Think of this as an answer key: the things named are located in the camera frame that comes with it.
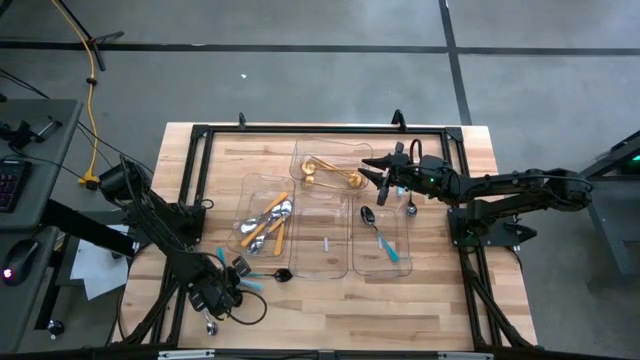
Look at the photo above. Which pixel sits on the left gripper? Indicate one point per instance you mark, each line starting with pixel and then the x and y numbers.
pixel 220 297

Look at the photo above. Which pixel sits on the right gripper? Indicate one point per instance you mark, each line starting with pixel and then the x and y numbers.
pixel 425 175

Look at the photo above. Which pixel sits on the wide clear plastic bin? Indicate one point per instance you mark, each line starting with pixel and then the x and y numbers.
pixel 330 150

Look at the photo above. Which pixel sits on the narrow clear plastic bin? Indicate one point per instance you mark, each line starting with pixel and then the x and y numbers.
pixel 250 190
pixel 370 250
pixel 320 235

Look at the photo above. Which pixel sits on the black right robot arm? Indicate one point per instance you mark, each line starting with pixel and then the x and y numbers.
pixel 500 182

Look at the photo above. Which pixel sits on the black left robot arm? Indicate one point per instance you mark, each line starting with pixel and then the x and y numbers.
pixel 165 235

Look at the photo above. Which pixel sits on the white paper sheets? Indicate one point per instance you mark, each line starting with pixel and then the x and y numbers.
pixel 95 270

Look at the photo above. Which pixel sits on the black caster wheel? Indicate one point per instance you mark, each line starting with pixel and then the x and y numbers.
pixel 55 327

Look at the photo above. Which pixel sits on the black computer mouse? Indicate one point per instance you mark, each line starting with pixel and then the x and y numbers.
pixel 22 257

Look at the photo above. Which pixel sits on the grey desk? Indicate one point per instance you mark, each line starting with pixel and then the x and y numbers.
pixel 50 150

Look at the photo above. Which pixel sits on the black keyboard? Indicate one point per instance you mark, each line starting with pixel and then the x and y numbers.
pixel 12 185

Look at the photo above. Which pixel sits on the dark metal side table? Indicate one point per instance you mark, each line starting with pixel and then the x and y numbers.
pixel 612 235

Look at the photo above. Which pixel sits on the black device green light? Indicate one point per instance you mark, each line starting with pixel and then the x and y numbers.
pixel 631 162

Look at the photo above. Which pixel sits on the black desk clamp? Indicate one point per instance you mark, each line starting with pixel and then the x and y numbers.
pixel 22 132

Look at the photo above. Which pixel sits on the black tripod stand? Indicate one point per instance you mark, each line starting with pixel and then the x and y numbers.
pixel 98 55

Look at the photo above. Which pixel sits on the black frame clamp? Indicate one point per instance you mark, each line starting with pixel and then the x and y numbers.
pixel 398 117
pixel 242 121

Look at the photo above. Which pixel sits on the silver bracket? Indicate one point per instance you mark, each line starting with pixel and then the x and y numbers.
pixel 185 354
pixel 465 356

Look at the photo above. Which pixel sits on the black aluminium table frame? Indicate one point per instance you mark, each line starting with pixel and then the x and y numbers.
pixel 320 129

